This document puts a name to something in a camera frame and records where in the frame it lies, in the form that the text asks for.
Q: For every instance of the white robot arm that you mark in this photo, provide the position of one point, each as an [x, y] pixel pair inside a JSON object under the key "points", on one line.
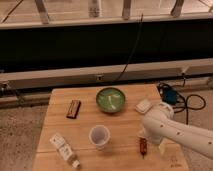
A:
{"points": [[158, 124]]}

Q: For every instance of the green bowl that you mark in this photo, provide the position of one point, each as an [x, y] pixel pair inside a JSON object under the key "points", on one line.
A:
{"points": [[110, 100]]}

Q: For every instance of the brown chocolate bar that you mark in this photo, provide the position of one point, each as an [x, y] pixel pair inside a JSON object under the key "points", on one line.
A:
{"points": [[73, 109]]}

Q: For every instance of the wooden board table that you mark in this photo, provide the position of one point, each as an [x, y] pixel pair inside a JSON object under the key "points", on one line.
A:
{"points": [[122, 153]]}

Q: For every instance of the blue power adapter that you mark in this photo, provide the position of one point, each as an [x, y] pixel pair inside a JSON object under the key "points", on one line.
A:
{"points": [[170, 97]]}

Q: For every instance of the small white bottle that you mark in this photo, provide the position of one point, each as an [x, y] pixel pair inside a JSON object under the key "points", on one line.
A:
{"points": [[65, 150]]}

